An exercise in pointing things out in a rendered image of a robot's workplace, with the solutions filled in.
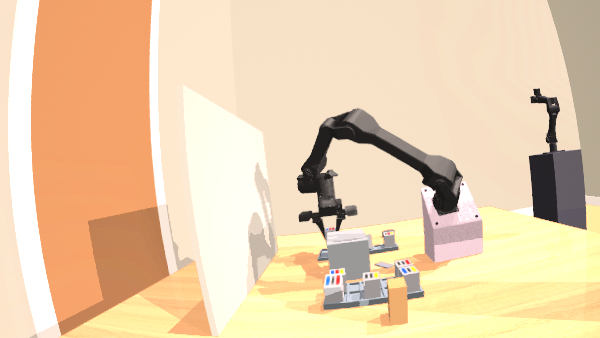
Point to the orange rectangular block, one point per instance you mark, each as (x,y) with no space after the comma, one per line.
(397,301)

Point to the beige flat panel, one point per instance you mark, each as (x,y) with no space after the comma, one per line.
(227,200)

